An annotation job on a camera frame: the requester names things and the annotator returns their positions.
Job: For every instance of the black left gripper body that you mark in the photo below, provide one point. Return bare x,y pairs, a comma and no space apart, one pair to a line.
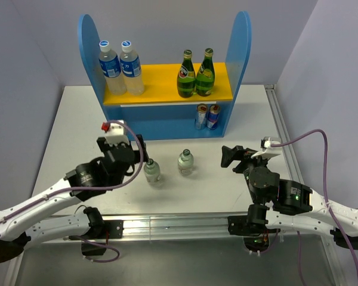
118,178

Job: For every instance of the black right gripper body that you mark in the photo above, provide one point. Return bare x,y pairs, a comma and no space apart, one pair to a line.
247,161

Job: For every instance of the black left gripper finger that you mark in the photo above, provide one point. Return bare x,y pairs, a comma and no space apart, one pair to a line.
137,158
103,145

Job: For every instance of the green Perrier glass bottle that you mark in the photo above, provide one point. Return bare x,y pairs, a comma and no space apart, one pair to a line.
205,77

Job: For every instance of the green glass bottle red label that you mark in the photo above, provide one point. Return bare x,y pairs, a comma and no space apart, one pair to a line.
186,79

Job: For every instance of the plastic water bottle blue label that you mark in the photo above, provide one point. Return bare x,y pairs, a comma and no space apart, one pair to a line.
131,68

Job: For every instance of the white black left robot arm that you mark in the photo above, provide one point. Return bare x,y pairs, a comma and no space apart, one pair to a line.
30,222

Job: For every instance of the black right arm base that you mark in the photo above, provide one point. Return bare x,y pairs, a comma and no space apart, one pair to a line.
256,240

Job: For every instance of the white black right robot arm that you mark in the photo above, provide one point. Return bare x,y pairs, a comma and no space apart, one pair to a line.
284,205

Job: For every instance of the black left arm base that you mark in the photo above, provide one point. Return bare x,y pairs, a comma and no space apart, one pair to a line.
96,242

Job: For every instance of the blue and yellow shelf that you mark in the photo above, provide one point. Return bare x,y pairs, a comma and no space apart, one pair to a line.
160,113

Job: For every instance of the clear Chang glass bottle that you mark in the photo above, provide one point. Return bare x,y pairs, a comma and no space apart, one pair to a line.
185,162
152,172

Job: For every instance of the silver blue energy drink can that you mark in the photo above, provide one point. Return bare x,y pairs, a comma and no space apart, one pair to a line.
201,115

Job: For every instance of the blue silver Red Bull can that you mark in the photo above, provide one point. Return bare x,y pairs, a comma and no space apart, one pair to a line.
212,117

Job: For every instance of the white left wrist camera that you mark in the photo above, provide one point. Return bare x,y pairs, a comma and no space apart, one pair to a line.
114,133

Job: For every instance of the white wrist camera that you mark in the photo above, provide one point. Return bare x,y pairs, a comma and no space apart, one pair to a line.
268,147
114,133

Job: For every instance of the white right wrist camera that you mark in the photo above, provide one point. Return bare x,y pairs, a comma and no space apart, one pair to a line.
268,147

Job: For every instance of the aluminium side rail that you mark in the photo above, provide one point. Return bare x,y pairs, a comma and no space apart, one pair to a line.
289,154

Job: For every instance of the aluminium front rail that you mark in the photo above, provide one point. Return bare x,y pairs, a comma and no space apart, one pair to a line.
163,227

